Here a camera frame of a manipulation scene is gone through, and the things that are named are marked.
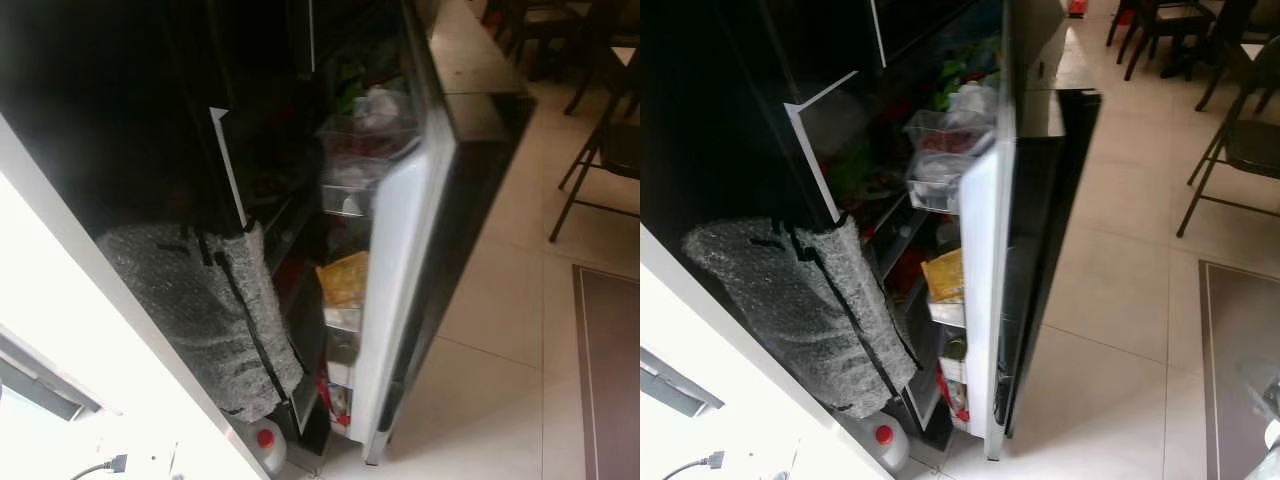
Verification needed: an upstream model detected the black glass door fridge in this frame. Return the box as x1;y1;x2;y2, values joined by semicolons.
0;0;538;480
640;0;1103;480

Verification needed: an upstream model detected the black fridge compartment door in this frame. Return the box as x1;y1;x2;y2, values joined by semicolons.
318;0;538;468
903;0;1103;463

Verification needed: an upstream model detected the clear fridge door bin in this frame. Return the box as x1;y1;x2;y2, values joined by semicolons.
317;111;422;162
906;150;977;214
904;107;997;157
319;155;393;217

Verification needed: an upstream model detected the black folding chair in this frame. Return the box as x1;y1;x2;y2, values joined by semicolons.
1176;35;1280;239
547;55;641;244

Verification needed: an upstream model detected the dark floor mat cat print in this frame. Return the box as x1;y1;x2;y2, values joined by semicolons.
571;263;641;480
1197;259;1280;480

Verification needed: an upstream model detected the bubble wrap sheet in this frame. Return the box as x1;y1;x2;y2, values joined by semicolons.
682;214;920;420
97;221;305;424

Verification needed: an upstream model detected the dark wooden dining chair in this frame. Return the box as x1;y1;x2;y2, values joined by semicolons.
1104;0;1219;83
480;0;601;83

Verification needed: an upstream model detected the white plastic bag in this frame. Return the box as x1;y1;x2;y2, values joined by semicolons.
354;84;407;131
944;82;1002;127

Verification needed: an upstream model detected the yellow food packet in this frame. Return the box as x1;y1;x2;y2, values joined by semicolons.
315;249;370;309
920;247;965;304

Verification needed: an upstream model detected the white jug with red cap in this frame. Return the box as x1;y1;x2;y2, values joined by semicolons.
234;417;292;477
857;411;912;474

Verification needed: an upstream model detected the red sauce packet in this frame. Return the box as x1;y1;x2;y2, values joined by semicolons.
317;364;353;429
937;363;972;423

